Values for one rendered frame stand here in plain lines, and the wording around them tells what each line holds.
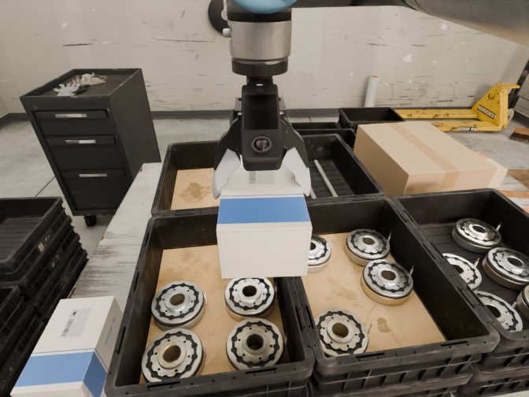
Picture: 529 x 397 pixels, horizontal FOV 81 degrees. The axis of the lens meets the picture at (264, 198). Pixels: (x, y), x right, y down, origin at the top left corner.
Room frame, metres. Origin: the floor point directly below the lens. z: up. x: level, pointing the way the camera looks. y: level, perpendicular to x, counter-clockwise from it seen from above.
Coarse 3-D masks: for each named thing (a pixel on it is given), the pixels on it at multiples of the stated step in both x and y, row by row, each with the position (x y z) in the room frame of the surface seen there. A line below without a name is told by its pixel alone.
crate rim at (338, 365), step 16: (416, 240) 0.49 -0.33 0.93; (432, 256) 0.45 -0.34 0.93; (448, 272) 0.40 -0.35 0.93; (304, 288) 0.36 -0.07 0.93; (304, 304) 0.33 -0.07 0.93; (464, 304) 0.34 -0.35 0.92; (480, 320) 0.30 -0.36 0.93; (480, 336) 0.27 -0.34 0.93; (496, 336) 0.27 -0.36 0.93; (320, 352) 0.25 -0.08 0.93; (368, 352) 0.25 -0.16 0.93; (384, 352) 0.25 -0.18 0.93; (400, 352) 0.25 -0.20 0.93; (416, 352) 0.25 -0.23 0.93; (432, 352) 0.25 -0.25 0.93; (448, 352) 0.25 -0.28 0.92; (464, 352) 0.25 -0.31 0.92; (480, 352) 0.26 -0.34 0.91; (320, 368) 0.23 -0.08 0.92; (336, 368) 0.23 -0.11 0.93; (352, 368) 0.23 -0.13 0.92; (368, 368) 0.23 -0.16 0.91
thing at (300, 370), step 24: (168, 216) 0.57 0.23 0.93; (192, 216) 0.58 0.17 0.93; (144, 240) 0.49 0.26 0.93; (144, 264) 0.43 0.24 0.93; (288, 288) 0.36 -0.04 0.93; (120, 336) 0.27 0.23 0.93; (120, 360) 0.24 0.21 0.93; (312, 360) 0.24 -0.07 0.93; (144, 384) 0.20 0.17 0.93; (192, 384) 0.21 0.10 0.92; (216, 384) 0.20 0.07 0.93; (240, 384) 0.21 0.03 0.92; (264, 384) 0.21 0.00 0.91
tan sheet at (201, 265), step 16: (176, 256) 0.54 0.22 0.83; (192, 256) 0.54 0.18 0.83; (208, 256) 0.54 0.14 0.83; (160, 272) 0.49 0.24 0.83; (176, 272) 0.49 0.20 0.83; (192, 272) 0.49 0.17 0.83; (208, 272) 0.49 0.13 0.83; (160, 288) 0.44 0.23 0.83; (208, 288) 0.44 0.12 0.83; (224, 288) 0.44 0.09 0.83; (208, 304) 0.40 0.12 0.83; (224, 304) 0.40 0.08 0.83; (208, 320) 0.37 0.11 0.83; (224, 320) 0.37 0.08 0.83; (272, 320) 0.37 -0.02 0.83; (208, 336) 0.33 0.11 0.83; (224, 336) 0.33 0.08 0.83; (208, 352) 0.30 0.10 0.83; (224, 352) 0.30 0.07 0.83; (208, 368) 0.27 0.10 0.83; (224, 368) 0.27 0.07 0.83
